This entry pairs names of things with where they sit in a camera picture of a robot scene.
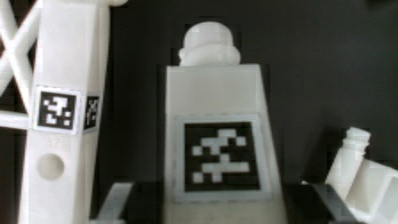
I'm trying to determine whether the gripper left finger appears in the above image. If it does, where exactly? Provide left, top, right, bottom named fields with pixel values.
left=88, top=181, right=166, bottom=224

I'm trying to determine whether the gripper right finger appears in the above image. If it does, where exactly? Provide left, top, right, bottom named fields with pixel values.
left=283, top=182, right=363, bottom=224

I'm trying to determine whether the white chair seat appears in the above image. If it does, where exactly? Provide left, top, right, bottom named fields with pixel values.
left=326, top=127, right=398, bottom=224

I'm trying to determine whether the white chair leg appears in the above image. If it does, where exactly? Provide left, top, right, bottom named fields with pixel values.
left=164, top=22, right=288, bottom=224

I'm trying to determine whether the white chair back frame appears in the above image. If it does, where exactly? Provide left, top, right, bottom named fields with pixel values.
left=0, top=0, right=129, bottom=224

